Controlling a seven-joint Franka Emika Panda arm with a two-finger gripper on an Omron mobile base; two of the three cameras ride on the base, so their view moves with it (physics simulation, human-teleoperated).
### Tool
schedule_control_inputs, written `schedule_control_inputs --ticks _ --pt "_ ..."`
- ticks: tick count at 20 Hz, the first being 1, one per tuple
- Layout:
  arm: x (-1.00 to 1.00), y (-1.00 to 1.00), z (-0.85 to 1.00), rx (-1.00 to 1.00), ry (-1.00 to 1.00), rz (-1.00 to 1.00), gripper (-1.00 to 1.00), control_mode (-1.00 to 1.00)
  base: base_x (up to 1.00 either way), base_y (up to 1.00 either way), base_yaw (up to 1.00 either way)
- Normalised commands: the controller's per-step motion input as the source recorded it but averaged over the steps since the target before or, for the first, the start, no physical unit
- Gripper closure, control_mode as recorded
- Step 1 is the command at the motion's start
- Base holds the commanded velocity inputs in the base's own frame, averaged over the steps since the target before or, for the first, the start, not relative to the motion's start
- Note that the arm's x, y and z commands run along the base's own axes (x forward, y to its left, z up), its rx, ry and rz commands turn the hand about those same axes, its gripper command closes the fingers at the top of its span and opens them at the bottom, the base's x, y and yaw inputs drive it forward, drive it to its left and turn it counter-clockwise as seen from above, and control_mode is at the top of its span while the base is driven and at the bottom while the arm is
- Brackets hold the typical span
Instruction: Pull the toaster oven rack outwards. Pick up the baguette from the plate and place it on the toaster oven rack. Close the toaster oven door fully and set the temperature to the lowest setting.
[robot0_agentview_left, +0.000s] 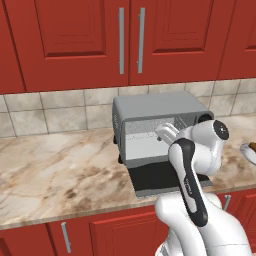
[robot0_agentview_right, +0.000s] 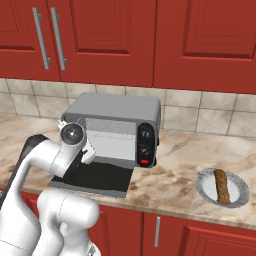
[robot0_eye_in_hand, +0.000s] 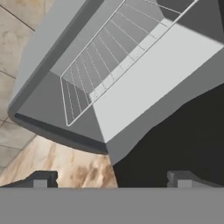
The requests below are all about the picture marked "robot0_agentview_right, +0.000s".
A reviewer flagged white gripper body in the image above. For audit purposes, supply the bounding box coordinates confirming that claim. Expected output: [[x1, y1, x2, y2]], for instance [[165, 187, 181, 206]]
[[79, 139, 97, 165]]

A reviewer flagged black toaster oven door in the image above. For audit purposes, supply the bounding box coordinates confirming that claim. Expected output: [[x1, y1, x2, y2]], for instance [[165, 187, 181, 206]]
[[47, 156, 136, 200]]

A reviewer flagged grey toaster oven rack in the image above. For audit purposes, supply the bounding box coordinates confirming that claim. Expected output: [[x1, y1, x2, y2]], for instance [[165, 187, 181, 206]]
[[87, 130, 138, 161]]

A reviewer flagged grey toaster oven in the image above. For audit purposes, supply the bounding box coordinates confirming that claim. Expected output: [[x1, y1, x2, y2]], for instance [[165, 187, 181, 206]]
[[60, 92, 162, 170]]

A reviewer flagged black temperature knob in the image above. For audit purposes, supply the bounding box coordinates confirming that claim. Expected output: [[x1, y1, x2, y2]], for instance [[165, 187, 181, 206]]
[[140, 128, 152, 140]]

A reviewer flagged red base cupboard door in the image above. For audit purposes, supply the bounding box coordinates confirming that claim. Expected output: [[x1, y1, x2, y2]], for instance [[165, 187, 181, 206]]
[[87, 204, 145, 256], [20, 191, 42, 218], [142, 212, 256, 256]]

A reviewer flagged grey round plate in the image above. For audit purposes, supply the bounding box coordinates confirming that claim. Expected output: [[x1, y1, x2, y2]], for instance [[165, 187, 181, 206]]
[[194, 167, 251, 210]]

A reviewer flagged brown baguette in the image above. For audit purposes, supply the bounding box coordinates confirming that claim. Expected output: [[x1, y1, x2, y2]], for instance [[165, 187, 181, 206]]
[[213, 168, 233, 205]]

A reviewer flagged black timer knob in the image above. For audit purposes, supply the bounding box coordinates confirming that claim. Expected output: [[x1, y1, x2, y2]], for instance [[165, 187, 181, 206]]
[[139, 145, 151, 157]]

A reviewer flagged grey base cupboard handle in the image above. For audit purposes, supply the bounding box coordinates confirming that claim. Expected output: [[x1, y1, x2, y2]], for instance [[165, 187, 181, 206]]
[[153, 215, 162, 249]]

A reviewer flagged red wall cupboard door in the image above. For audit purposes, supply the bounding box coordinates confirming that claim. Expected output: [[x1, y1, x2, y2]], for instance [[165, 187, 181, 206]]
[[153, 0, 256, 95], [46, 0, 158, 89], [0, 0, 62, 82]]

